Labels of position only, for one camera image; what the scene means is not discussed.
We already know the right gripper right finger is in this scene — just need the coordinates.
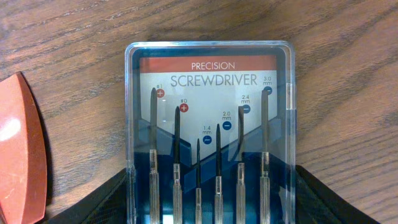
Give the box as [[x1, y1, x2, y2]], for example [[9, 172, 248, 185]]
[[295, 166, 379, 224]]

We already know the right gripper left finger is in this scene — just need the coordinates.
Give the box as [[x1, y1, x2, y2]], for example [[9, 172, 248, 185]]
[[46, 169, 127, 224]]

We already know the orange scraper wooden handle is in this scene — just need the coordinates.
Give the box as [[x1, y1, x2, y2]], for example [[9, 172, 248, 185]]
[[1, 72, 47, 223]]

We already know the precision screwdriver set case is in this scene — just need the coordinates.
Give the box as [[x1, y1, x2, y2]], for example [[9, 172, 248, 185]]
[[125, 40, 297, 223]]

